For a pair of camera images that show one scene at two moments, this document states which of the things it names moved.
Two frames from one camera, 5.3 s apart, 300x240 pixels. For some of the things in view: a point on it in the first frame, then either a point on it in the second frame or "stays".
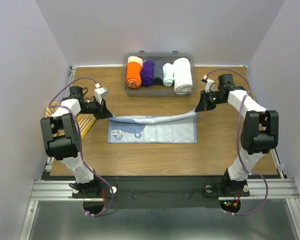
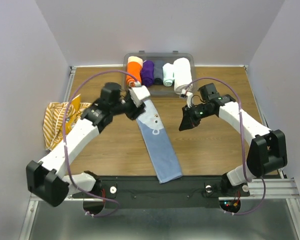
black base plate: (142, 192) stays
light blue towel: (178, 128) to (158, 146)
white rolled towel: (183, 80) stays
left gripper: (102, 113) to (134, 116)
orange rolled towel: (134, 71) stays
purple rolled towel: (147, 73) stays
